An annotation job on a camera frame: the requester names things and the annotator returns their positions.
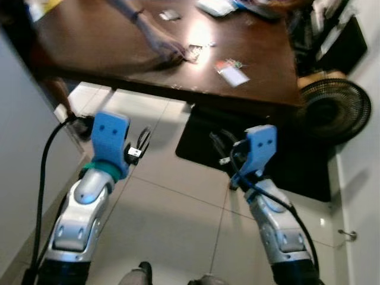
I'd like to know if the person's hand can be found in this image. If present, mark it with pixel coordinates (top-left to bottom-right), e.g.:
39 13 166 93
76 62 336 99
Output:
140 27 186 65

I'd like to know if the black floor mat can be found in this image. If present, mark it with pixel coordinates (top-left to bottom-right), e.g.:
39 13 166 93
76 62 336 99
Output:
175 104 333 202

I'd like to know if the white and red badge card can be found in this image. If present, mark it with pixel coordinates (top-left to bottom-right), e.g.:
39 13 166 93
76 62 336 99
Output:
215 58 251 88

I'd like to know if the dark brown wooden table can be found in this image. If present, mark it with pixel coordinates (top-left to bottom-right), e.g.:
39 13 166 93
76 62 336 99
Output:
27 0 306 113

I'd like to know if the black round fan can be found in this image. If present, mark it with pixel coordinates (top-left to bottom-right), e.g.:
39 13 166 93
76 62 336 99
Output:
299 77 372 145

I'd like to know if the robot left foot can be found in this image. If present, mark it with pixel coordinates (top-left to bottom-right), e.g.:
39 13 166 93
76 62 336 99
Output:
116 261 154 285

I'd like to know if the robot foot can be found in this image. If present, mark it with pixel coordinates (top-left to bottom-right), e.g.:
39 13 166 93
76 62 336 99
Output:
116 261 154 285
187 273 233 285

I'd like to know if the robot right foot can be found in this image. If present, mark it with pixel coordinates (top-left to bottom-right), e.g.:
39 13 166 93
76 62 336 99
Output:
187 273 233 285

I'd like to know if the small grey flat item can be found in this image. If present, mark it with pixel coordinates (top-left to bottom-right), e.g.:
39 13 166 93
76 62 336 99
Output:
159 9 182 22

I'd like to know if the white flat device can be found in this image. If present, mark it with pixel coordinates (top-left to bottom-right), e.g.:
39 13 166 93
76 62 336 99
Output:
196 0 238 17

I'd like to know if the black chair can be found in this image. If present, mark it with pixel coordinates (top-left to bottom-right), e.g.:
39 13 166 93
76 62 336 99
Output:
288 0 369 78

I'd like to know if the dark flat device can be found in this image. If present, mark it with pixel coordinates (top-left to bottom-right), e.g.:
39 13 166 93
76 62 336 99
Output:
237 0 283 21

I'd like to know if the yellow item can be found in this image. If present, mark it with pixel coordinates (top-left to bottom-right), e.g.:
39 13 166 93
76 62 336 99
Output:
27 0 63 21

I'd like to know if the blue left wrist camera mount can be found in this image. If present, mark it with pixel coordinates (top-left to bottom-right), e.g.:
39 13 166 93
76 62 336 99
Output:
90 111 132 172

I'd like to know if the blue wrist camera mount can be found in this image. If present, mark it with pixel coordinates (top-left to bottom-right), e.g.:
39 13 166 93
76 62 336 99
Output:
90 111 132 172
236 125 278 179

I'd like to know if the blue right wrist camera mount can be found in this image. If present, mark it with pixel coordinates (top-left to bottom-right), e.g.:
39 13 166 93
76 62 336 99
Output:
236 125 278 179

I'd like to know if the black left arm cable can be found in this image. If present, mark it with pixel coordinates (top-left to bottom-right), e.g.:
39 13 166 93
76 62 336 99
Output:
21 115 96 285

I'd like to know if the metal door handle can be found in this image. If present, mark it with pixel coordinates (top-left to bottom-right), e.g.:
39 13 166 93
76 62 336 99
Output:
337 229 358 242

